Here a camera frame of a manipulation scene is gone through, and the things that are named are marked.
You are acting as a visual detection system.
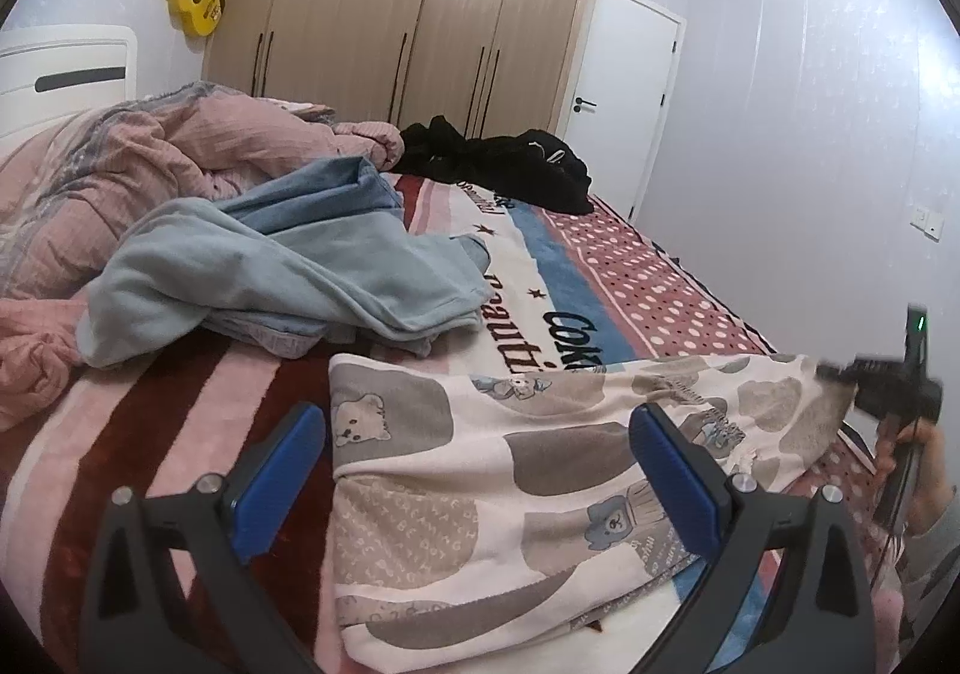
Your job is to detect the white bed headboard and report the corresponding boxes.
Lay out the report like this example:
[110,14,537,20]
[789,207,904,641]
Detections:
[0,24,138,143]

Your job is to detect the printed striped dotted bed blanket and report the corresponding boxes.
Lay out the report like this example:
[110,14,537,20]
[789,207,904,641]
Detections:
[0,171,901,674]

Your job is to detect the black clothing with drawstring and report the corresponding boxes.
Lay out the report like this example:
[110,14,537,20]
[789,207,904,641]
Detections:
[397,115,593,214]

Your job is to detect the beige wooden wardrobe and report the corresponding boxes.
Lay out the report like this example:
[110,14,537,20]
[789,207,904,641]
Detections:
[202,0,605,139]

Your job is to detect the light blue sweatshirt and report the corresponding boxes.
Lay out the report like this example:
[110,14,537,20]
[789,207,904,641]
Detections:
[75,194,492,369]

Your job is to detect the white door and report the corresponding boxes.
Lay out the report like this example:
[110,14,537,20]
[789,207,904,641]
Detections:
[551,0,685,218]

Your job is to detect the pink duvet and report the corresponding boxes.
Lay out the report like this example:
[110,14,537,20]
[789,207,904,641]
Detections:
[0,82,402,431]

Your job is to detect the person's right forearm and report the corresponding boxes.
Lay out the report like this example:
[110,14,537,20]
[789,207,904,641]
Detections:
[896,494,960,674]

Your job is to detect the blue denim garment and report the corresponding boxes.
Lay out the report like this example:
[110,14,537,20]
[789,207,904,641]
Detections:
[217,157,402,233]

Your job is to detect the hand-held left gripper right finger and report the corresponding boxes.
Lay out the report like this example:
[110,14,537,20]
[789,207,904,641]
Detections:
[628,402,875,674]

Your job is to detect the person's right hand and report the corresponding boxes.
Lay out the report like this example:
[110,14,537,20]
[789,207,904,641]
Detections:
[876,419,960,532]

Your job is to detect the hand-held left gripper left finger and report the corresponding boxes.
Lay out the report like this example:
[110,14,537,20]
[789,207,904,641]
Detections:
[79,402,327,674]

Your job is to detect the cream grey-spotted pants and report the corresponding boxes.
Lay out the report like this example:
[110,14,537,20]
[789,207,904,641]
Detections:
[328,351,856,652]

